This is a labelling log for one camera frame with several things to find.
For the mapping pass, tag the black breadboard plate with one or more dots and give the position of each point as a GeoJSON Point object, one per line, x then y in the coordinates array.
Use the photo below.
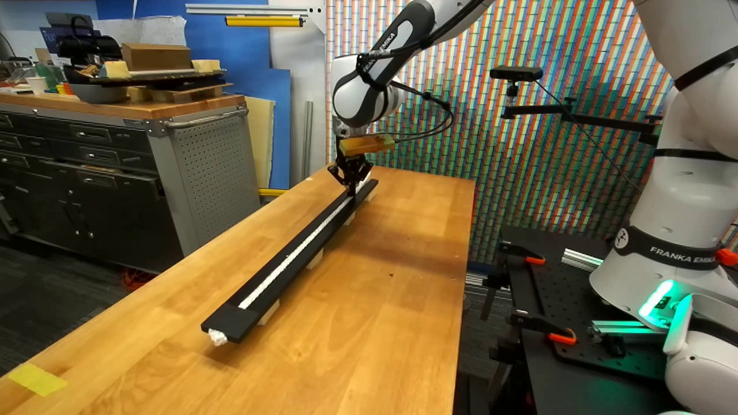
{"type": "Point", "coordinates": [567, 299]}

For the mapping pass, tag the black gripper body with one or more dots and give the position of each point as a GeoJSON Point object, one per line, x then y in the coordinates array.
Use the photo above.
{"type": "Point", "coordinates": [351, 162]}

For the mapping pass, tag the blue board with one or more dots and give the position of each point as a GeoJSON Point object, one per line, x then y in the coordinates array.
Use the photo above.
{"type": "Point", "coordinates": [230, 54]}

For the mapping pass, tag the pale foam block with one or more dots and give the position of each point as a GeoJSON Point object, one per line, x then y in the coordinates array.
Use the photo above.
{"type": "Point", "coordinates": [207, 66]}
{"type": "Point", "coordinates": [116, 70]}

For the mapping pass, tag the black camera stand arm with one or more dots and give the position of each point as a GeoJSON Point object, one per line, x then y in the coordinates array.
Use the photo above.
{"type": "Point", "coordinates": [607, 119]}

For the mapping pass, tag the short metal bar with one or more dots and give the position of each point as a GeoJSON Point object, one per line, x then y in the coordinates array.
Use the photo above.
{"type": "Point", "coordinates": [623, 326]}

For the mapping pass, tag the wooden box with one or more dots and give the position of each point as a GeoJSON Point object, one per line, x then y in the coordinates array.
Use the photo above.
{"type": "Point", "coordinates": [153, 58]}

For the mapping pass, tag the black stereo camera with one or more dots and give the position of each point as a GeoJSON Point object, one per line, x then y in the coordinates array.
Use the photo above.
{"type": "Point", "coordinates": [515, 74]}

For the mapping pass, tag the silver aluminium extrusion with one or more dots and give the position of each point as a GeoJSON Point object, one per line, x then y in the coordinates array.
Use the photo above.
{"type": "Point", "coordinates": [582, 258]}

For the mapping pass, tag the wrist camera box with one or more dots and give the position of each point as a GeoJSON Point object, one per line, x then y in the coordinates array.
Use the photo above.
{"type": "Point", "coordinates": [366, 144]}

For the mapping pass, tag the orange black bar clamp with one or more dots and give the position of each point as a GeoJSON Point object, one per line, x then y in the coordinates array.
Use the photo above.
{"type": "Point", "coordinates": [515, 251]}
{"type": "Point", "coordinates": [538, 322]}

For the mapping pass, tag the light wooden support block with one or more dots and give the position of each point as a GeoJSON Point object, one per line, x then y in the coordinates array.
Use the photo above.
{"type": "Point", "coordinates": [267, 311]}
{"type": "Point", "coordinates": [218, 337]}
{"type": "Point", "coordinates": [313, 258]}

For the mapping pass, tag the beige board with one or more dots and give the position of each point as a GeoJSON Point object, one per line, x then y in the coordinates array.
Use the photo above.
{"type": "Point", "coordinates": [261, 138]}

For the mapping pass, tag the black bulky device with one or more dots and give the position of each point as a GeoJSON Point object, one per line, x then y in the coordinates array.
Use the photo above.
{"type": "Point", "coordinates": [81, 36]}

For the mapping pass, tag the wooden plank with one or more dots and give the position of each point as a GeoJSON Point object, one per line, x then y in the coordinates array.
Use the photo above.
{"type": "Point", "coordinates": [188, 92]}

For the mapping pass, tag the white bar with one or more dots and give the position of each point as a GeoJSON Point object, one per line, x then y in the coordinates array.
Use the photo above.
{"type": "Point", "coordinates": [254, 10]}

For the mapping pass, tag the colourful patterned backdrop panel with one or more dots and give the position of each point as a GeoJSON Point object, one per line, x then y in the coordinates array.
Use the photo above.
{"type": "Point", "coordinates": [538, 176]}

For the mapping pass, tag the yellow bar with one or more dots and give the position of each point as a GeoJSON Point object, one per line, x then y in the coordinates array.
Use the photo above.
{"type": "Point", "coordinates": [261, 20]}

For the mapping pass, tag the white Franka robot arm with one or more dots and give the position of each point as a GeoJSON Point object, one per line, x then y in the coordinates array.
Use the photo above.
{"type": "Point", "coordinates": [693, 191]}

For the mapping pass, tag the yellow tape patch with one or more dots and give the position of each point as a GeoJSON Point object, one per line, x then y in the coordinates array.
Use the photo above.
{"type": "Point", "coordinates": [34, 379]}

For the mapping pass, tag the black grooved rail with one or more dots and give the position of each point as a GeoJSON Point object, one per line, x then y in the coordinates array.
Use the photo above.
{"type": "Point", "coordinates": [230, 322]}

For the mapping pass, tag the grey perforated tool cabinet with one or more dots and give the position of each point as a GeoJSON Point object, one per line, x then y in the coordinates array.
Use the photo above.
{"type": "Point", "coordinates": [198, 185]}

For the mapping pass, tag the yellow strip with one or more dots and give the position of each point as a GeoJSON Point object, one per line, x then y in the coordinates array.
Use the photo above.
{"type": "Point", "coordinates": [272, 191]}

